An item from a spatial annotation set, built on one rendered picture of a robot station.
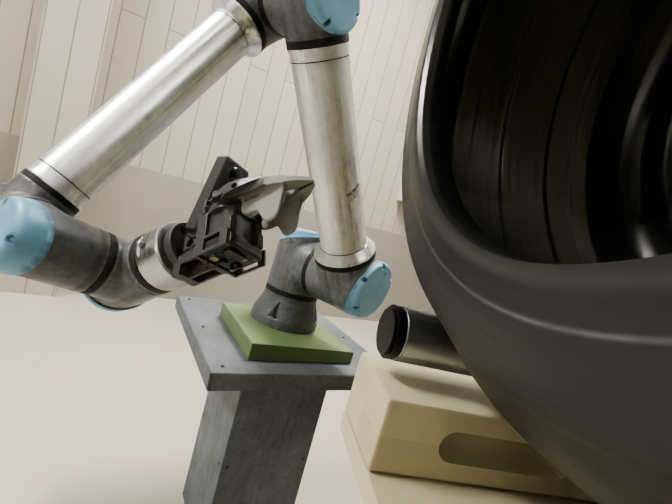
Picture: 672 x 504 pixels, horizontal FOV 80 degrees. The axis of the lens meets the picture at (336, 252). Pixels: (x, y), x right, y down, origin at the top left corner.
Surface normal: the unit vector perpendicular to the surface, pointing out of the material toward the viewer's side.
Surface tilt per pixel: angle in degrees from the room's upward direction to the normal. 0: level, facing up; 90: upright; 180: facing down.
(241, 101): 90
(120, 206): 90
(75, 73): 90
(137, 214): 90
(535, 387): 100
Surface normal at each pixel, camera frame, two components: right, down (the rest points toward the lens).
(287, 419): 0.47, 0.22
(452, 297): -0.99, -0.07
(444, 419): 0.16, 0.15
